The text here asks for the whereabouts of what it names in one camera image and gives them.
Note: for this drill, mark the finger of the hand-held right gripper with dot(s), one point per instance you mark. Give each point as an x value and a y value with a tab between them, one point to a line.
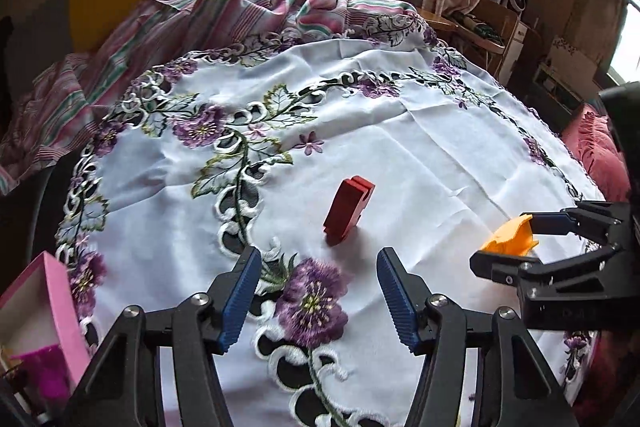
547	223
505	267

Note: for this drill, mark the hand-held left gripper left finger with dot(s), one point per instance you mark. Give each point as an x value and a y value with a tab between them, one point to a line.
240	302

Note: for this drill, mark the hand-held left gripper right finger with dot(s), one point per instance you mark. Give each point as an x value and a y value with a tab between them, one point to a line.
400	302

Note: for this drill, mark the orange cube block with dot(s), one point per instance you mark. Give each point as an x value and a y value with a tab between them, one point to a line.
515	239

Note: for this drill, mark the red notched block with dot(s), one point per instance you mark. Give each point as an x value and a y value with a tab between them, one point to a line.
345	209

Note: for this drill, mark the pink cardboard box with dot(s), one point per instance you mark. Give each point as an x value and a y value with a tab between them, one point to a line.
55	302

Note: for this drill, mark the magenta plastic cup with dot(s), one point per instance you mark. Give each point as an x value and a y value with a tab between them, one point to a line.
45	369

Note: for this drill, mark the pink ruffled cushion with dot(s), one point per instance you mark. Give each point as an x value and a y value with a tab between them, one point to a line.
595	147

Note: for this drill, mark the white embroidered floral tablecloth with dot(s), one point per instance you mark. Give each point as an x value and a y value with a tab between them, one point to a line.
400	147

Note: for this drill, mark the floral low shelf unit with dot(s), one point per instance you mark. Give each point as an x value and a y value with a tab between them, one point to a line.
570	57

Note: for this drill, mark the white cabinet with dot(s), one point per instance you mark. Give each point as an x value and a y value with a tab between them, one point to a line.
515	47

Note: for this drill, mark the narrow side window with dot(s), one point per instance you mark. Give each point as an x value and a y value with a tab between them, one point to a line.
627	52

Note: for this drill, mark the white round appliance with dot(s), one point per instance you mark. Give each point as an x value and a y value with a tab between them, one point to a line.
517	0

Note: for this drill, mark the wooden bedside table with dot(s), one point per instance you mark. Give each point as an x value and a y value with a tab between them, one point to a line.
440	24

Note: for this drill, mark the pink striped bedsheet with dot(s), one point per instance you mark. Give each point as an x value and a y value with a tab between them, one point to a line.
225	12

